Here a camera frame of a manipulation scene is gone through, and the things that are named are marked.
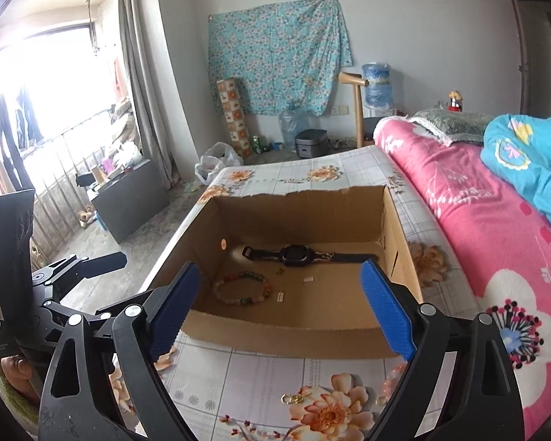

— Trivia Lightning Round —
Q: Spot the grey lace pillow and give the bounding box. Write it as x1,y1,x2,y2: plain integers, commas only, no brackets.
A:
410,108,494,146

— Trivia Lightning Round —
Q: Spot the grey curtain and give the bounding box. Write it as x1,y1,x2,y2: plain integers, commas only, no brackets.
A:
118,0,176,189

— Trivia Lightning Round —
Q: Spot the pink floral blanket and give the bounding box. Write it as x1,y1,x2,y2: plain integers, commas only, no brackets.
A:
373,118,551,440

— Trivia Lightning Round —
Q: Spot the gold earrings cluster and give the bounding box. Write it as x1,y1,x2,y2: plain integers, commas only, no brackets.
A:
274,268,314,303

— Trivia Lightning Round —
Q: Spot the small figurine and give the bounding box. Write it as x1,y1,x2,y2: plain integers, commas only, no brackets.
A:
448,91,463,112

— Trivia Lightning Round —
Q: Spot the multicolour bead bracelet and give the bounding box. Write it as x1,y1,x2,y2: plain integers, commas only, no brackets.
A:
212,270,274,307

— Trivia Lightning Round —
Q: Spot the white plastic bag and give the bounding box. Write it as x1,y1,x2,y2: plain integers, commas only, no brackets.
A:
195,142,244,186

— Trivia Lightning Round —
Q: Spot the brown cardboard box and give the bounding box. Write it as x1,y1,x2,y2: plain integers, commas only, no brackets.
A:
144,186,422,359

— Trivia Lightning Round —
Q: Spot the floral plaid bed sheet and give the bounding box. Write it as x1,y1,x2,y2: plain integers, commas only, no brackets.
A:
160,146,479,440

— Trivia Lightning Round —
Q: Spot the teal floral wall cloth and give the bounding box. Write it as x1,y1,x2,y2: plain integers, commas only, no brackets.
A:
208,0,353,116

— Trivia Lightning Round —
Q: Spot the dark grey cabinet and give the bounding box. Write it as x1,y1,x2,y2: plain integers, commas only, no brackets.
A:
87,159,170,244

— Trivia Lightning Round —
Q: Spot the blue water bottle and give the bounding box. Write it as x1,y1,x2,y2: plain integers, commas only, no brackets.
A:
362,62,393,110

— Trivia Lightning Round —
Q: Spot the blue cartoon blanket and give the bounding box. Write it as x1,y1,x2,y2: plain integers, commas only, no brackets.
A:
481,114,551,224

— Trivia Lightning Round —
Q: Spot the person left hand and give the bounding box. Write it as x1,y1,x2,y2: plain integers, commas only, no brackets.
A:
0,355,39,403

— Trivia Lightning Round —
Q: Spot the patterned tall box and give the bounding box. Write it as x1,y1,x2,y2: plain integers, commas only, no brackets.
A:
216,79,253,158

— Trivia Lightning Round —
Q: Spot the pink strap smart watch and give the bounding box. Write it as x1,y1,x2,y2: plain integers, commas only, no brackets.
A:
242,244,377,267

